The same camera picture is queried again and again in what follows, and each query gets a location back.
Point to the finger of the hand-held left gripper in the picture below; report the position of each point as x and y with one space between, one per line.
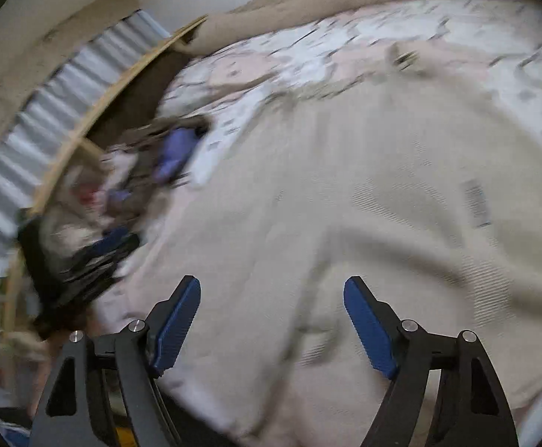
110 241

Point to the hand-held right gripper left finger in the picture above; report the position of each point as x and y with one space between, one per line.
178 326

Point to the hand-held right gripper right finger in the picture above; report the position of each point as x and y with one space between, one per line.
369 326

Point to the beige waffle knit garment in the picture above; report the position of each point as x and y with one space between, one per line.
345 172

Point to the dark brown garment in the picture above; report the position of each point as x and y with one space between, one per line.
140 172

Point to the purple garment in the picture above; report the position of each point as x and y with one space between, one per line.
173 153

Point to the dark brown bed panel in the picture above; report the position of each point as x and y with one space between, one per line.
131 102

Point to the grey pleated curtain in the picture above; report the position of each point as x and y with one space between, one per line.
42 116

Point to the beige curtain pelmet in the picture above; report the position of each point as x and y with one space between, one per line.
28 56

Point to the bear print bed cover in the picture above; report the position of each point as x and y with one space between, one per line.
308 42

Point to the wooden bed rail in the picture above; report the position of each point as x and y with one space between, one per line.
126 74

